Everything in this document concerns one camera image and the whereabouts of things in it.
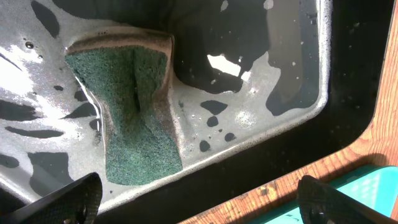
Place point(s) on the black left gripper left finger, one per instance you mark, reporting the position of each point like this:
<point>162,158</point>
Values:
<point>77,202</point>

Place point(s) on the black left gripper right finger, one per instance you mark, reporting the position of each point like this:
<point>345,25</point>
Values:
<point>320,203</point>

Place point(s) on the green scrubbing sponge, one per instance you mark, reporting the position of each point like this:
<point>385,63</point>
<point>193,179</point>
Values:
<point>127,70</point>

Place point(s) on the blue plastic tray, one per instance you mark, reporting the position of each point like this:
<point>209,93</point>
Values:
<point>373,186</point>

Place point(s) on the black water basin tray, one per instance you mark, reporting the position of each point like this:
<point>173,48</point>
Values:
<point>252,84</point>

